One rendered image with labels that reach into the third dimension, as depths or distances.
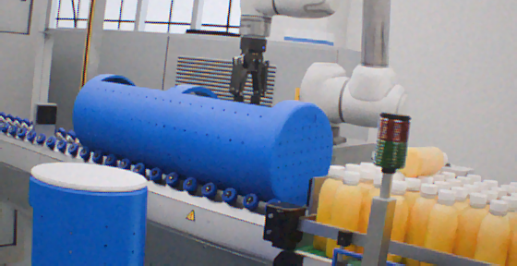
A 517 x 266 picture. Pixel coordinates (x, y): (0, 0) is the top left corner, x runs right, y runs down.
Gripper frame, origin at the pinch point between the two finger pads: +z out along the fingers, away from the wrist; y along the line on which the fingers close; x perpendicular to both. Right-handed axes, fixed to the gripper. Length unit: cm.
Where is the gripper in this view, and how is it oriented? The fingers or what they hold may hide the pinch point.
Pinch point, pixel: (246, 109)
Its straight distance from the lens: 197.4
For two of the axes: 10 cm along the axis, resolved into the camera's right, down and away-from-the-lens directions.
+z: -1.1, 9.9, 0.7
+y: -6.3, -0.1, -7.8
